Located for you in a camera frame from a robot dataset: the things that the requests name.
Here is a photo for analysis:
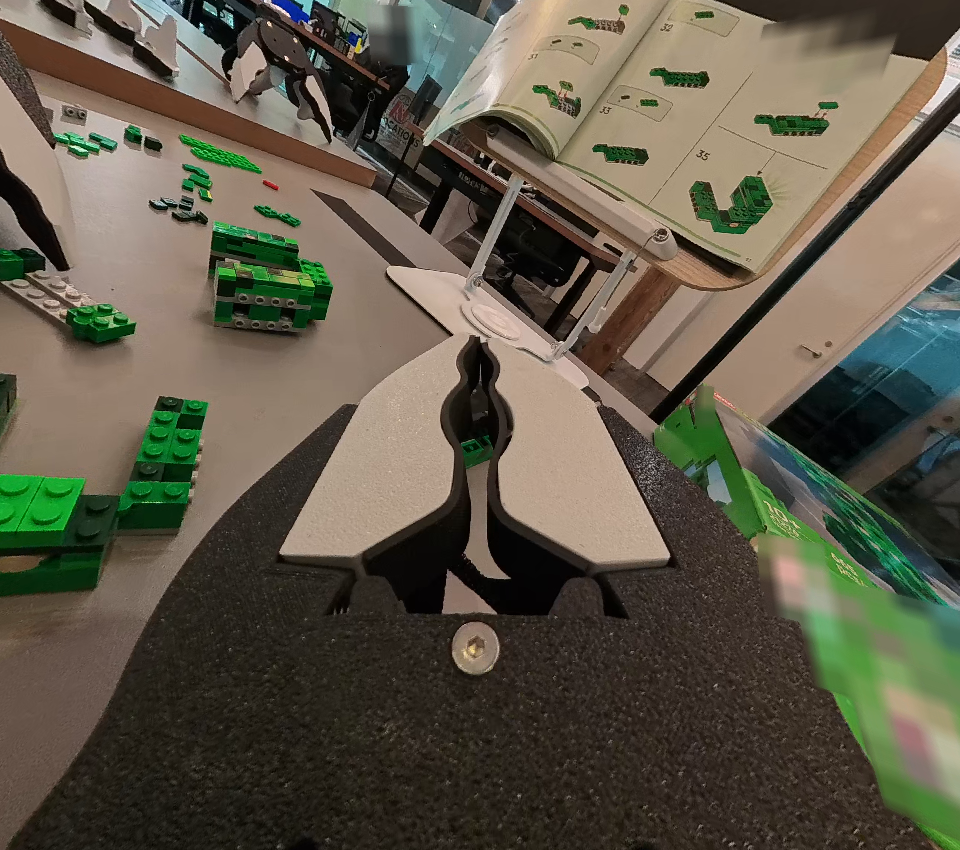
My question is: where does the wooden post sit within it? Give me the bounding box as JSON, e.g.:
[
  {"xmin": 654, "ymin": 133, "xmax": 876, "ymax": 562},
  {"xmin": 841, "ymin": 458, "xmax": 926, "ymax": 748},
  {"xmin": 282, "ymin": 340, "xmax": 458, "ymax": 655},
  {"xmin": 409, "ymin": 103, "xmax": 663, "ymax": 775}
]
[{"xmin": 579, "ymin": 258, "xmax": 680, "ymax": 379}]

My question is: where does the green arch brick model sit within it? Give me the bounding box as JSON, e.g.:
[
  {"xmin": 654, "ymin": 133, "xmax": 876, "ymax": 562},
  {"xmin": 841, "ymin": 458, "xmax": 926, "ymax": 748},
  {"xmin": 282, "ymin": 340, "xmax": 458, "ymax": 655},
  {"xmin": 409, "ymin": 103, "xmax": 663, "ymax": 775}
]
[{"xmin": 208, "ymin": 220, "xmax": 335, "ymax": 334}]

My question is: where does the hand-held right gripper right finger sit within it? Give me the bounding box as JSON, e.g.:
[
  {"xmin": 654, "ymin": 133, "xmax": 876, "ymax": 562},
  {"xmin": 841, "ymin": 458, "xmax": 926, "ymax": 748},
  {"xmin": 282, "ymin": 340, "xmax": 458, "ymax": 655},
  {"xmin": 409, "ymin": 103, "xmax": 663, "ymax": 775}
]
[{"xmin": 480, "ymin": 339, "xmax": 672, "ymax": 615}]

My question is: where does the grey wooden-edged table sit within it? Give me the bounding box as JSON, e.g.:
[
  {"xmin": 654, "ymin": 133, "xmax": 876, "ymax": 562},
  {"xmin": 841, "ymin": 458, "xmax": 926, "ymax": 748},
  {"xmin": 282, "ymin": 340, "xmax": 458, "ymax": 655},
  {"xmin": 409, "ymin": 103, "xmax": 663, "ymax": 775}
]
[{"xmin": 0, "ymin": 0, "xmax": 378, "ymax": 189}]

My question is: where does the long green brick assembly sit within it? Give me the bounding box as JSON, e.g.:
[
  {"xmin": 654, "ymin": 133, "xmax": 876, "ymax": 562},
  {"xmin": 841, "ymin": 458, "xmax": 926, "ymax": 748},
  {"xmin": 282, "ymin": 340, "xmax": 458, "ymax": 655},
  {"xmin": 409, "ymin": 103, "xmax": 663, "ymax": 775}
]
[{"xmin": 118, "ymin": 396, "xmax": 210, "ymax": 536}]

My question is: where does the brick instruction booklet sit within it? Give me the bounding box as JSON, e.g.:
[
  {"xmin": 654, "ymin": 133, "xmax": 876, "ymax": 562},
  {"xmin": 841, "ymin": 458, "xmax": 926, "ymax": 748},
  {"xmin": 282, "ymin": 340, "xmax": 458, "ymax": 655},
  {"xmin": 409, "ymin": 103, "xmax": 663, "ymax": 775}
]
[{"xmin": 423, "ymin": 0, "xmax": 931, "ymax": 274}]

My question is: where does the green toy set box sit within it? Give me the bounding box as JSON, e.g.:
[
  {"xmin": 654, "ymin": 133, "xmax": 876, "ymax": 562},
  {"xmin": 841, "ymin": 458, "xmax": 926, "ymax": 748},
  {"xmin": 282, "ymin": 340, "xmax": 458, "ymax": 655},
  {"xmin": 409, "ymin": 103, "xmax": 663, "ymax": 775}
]
[{"xmin": 652, "ymin": 385, "xmax": 960, "ymax": 844}]

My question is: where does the large green flat plate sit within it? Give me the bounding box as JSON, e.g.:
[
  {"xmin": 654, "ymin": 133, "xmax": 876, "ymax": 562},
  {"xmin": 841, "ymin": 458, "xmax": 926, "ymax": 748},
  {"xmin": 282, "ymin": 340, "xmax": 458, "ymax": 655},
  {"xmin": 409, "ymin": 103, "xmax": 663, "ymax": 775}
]
[{"xmin": 191, "ymin": 145, "xmax": 264, "ymax": 175}]

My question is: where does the grey desk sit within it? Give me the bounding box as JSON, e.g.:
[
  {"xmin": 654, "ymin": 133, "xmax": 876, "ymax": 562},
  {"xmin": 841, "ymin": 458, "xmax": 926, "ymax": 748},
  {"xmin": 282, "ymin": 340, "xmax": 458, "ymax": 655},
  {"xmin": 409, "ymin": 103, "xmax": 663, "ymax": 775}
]
[{"xmin": 0, "ymin": 69, "xmax": 661, "ymax": 850}]

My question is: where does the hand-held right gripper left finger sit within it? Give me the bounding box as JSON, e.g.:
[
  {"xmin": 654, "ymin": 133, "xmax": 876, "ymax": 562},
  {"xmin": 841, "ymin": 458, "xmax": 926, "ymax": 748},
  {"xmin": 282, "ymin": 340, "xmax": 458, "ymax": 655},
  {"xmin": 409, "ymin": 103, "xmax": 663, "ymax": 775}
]
[{"xmin": 279, "ymin": 334, "xmax": 485, "ymax": 615}]

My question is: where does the black pole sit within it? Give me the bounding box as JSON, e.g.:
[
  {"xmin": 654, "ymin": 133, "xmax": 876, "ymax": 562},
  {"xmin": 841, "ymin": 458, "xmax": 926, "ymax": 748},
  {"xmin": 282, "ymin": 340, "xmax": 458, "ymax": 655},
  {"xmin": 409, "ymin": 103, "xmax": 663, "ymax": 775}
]
[{"xmin": 648, "ymin": 91, "xmax": 960, "ymax": 424}]

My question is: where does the grey plate with green brick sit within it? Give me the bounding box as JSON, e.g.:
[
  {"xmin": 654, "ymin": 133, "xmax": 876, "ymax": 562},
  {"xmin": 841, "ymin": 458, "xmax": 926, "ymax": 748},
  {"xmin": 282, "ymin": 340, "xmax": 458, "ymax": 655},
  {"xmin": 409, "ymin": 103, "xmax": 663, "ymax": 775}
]
[{"xmin": 0, "ymin": 269, "xmax": 138, "ymax": 345}]

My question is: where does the stepped green brick assembly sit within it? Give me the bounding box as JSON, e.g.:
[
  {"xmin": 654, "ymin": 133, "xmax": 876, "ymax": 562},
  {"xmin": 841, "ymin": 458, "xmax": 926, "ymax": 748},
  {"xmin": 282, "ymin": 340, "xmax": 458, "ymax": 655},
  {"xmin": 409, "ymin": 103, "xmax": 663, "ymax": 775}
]
[{"xmin": 0, "ymin": 474, "xmax": 121, "ymax": 596}]

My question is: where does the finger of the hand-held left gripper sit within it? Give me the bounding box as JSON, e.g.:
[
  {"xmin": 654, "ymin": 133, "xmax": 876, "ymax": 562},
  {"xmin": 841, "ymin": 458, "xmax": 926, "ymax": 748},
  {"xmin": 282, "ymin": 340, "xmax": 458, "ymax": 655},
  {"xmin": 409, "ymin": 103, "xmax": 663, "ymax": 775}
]
[{"xmin": 0, "ymin": 31, "xmax": 76, "ymax": 272}]

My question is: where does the black claw-shaped device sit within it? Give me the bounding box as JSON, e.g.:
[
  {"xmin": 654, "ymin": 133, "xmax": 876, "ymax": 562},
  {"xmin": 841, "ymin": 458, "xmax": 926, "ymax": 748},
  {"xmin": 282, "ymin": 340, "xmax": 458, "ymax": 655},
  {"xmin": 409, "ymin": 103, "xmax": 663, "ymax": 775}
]
[{"xmin": 222, "ymin": 3, "xmax": 336, "ymax": 144}]

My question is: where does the white book stand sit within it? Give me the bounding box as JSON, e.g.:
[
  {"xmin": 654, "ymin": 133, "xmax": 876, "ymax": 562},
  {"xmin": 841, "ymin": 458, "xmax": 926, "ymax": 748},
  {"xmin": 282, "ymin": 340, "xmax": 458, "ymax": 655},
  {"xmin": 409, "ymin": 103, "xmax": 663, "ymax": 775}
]
[{"xmin": 386, "ymin": 0, "xmax": 950, "ymax": 390}]

